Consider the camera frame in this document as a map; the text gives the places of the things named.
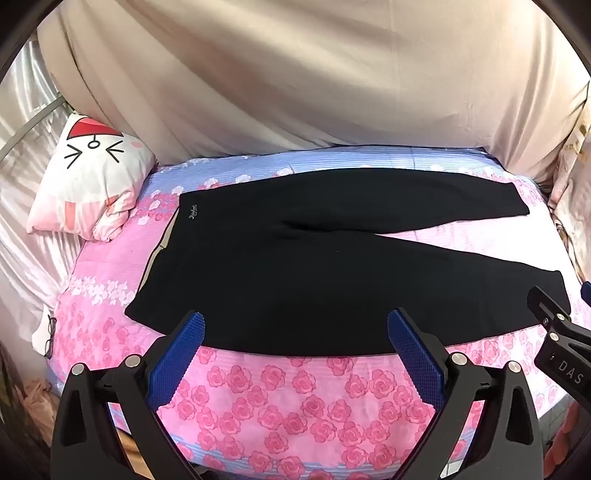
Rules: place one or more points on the eyeglasses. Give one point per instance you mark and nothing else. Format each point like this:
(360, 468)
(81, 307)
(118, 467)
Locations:
(49, 334)

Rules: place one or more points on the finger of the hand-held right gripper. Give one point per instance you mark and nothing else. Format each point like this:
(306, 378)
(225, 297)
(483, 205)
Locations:
(547, 307)
(586, 291)

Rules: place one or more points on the beige curtain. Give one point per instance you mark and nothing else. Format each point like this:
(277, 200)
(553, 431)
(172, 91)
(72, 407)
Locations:
(304, 69)

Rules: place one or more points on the cream floral cloth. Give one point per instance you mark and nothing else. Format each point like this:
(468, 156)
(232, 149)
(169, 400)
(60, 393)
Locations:
(572, 180)

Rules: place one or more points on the white satin curtain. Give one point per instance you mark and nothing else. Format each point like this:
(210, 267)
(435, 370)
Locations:
(23, 230)

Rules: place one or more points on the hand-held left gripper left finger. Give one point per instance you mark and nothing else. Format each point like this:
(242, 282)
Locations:
(184, 350)

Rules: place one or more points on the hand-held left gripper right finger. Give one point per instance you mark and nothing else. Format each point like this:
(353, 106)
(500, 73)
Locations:
(411, 350)

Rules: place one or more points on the black pants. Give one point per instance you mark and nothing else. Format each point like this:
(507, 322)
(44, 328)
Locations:
(295, 277)

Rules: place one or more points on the pink rose print bedsheet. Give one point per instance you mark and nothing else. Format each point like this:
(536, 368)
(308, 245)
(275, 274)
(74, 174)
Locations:
(286, 406)

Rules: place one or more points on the white cat face pillow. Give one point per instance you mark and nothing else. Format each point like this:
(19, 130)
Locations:
(87, 184)

